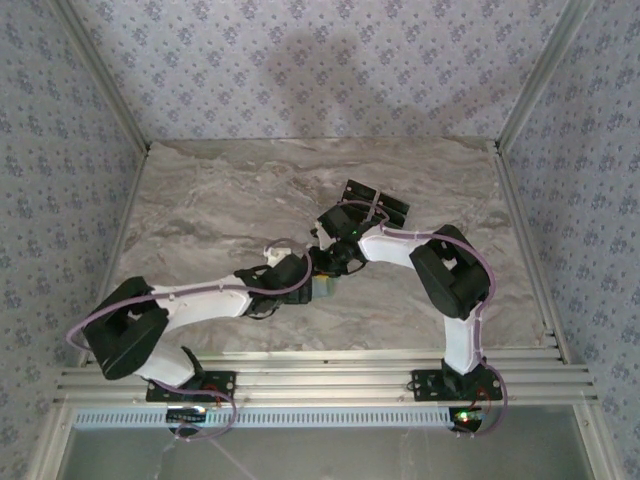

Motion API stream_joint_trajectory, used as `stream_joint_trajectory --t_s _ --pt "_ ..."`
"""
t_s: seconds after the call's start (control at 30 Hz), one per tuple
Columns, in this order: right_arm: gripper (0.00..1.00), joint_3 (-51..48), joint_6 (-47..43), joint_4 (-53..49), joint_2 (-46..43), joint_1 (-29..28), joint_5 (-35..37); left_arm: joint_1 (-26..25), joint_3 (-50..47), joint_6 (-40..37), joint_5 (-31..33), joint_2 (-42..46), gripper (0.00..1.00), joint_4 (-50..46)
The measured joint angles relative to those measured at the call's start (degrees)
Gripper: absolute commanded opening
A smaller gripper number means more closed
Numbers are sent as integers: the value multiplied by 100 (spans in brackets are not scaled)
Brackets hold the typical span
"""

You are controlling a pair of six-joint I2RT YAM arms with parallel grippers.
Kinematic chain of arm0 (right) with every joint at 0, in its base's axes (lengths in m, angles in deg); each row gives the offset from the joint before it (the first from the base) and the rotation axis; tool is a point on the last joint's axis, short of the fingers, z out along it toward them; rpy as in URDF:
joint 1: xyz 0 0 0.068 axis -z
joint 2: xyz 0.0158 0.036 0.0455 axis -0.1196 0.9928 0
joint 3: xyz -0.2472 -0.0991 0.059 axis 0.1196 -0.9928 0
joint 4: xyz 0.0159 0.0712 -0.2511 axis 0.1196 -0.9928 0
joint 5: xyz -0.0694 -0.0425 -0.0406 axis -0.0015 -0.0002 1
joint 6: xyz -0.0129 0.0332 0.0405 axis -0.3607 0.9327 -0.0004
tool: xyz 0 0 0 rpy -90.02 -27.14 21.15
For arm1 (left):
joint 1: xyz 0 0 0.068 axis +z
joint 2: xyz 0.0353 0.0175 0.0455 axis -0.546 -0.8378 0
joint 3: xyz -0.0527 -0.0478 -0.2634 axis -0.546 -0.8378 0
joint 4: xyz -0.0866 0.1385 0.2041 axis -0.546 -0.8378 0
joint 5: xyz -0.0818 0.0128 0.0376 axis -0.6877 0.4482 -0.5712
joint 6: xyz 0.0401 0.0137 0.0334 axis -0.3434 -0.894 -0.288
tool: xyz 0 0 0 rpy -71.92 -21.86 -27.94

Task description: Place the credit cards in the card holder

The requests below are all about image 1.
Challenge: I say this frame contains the green card holder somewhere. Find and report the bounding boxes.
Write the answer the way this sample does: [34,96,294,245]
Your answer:
[308,273,339,300]

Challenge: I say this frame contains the aluminium extrusion base rails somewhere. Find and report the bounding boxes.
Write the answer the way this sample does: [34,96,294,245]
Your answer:
[53,348,600,407]

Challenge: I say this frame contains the grey metal lower panel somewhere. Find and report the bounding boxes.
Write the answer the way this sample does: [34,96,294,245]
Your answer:
[57,427,591,480]

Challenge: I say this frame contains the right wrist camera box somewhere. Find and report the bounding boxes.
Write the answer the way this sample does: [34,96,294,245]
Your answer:
[317,205,362,242]

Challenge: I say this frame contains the white slotted cable duct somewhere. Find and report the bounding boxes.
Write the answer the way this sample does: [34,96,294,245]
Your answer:
[73,407,454,430]

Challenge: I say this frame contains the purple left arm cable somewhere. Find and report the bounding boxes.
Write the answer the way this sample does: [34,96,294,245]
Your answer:
[66,241,314,446]

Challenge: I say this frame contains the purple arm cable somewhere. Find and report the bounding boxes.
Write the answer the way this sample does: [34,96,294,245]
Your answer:
[339,199,510,440]
[66,241,314,446]

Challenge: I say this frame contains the aluminium table side rail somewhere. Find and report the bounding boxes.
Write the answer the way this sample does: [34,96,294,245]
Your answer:
[89,144,152,354]
[492,141,572,365]

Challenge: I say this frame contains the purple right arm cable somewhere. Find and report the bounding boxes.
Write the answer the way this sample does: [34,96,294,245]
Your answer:
[339,199,510,440]

